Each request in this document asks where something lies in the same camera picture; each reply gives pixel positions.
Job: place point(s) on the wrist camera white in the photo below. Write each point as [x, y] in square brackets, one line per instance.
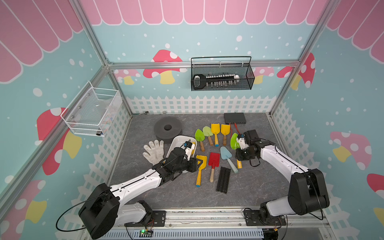
[241, 142]
[188, 145]

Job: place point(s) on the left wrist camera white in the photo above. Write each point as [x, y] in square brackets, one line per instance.
[188, 145]

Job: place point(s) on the red trowel wooden handle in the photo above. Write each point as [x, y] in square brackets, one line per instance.
[214, 161]

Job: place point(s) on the black socket set rail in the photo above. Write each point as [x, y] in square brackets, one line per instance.
[200, 82]

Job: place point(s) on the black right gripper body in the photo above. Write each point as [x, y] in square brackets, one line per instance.
[244, 154]

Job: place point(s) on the black wire mesh wall basket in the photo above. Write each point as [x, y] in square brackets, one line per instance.
[221, 73]

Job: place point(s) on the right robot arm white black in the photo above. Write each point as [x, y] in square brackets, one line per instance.
[307, 190]

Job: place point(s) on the white plastic storage box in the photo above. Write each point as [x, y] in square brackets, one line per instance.
[179, 142]

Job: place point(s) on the light blue plastic shovel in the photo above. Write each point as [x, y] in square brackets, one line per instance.
[226, 155]

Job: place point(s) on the black network switch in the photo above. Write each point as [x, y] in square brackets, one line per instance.
[235, 118]

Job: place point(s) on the yellow plastic shovel blue cap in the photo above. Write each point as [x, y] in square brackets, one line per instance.
[216, 130]

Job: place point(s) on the white knit work glove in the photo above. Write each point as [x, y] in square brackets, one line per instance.
[154, 152]

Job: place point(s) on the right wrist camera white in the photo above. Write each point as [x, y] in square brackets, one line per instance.
[241, 142]

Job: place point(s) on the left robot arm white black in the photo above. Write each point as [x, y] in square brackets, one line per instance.
[104, 210]

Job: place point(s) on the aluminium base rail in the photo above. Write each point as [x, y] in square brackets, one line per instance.
[227, 224]

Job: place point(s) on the black aluminium extrusion bar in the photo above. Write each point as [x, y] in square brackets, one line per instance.
[223, 181]

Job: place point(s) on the bright green trowel wooden handle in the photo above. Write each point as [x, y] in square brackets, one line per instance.
[199, 135]

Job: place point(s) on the small green circuit board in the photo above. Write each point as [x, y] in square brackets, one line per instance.
[146, 233]

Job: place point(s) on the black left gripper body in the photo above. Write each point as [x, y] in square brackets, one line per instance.
[190, 166]

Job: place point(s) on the green plastic shovel yellow handle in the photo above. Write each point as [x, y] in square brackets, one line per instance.
[235, 145]

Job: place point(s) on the white wire mesh wall basket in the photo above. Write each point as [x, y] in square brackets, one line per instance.
[93, 111]

